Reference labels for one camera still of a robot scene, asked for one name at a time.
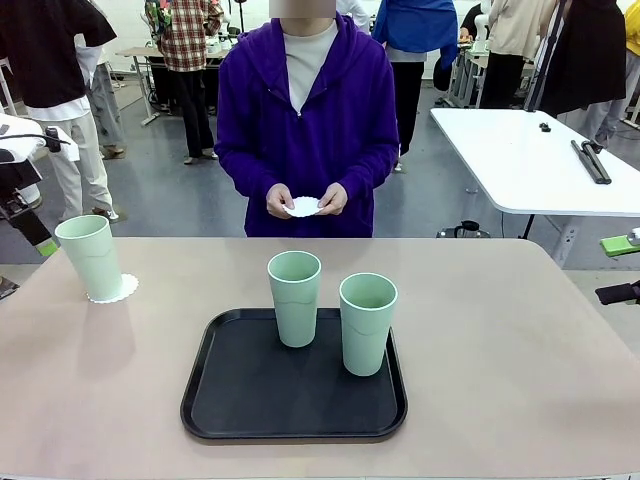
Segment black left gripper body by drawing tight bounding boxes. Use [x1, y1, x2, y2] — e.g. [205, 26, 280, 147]
[0, 149, 44, 194]

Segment pale green tall cup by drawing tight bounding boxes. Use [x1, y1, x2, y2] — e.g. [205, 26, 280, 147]
[53, 214, 124, 302]
[266, 250, 322, 349]
[338, 272, 400, 377]

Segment white scalloped paper coaster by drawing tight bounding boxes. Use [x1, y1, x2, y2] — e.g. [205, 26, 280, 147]
[86, 272, 140, 305]
[282, 196, 321, 219]

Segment person's left forearm purple sleeve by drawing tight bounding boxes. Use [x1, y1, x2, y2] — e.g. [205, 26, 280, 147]
[339, 144, 400, 199]

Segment person's right forearm purple sleeve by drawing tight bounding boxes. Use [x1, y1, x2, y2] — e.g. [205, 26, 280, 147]
[214, 144, 276, 201]

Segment person's right hand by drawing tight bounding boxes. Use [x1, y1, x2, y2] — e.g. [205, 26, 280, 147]
[266, 183, 296, 219]

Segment person's left hand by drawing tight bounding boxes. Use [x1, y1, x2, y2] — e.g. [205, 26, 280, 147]
[315, 183, 349, 217]

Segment black folded tripod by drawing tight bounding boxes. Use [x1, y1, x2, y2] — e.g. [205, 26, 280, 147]
[570, 139, 612, 185]

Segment person in grey trousers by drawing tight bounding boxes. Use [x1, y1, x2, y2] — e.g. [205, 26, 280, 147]
[74, 34, 126, 159]

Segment white folding table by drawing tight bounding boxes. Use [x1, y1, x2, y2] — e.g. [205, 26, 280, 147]
[429, 107, 640, 266]

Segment person black top white trousers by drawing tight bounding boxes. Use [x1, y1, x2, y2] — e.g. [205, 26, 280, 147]
[0, 0, 119, 221]

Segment black kettle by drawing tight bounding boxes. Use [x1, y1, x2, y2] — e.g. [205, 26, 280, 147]
[437, 219, 490, 239]

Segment wooden desk with metal legs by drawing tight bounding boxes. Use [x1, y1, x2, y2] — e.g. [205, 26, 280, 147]
[115, 46, 166, 126]

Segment person in yellow shirt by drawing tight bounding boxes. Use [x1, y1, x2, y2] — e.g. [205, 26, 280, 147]
[622, 0, 640, 126]

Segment person in plaid shirt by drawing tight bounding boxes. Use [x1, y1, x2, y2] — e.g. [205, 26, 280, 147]
[144, 0, 224, 165]

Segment person in beige top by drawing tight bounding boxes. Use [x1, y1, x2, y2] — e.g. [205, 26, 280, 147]
[479, 0, 556, 110]

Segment person in purple hoodie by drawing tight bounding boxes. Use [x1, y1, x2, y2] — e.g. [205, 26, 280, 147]
[213, 0, 400, 239]

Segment small white background robot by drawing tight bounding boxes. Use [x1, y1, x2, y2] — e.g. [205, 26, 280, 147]
[472, 0, 494, 54]

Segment person in blue top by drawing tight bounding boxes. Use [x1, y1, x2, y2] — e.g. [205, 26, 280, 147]
[372, 0, 460, 171]

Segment black plastic tray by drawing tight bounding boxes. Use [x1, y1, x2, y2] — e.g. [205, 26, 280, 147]
[179, 307, 409, 441]

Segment black camera stand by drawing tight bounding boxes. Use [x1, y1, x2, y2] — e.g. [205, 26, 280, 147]
[523, 0, 571, 115]

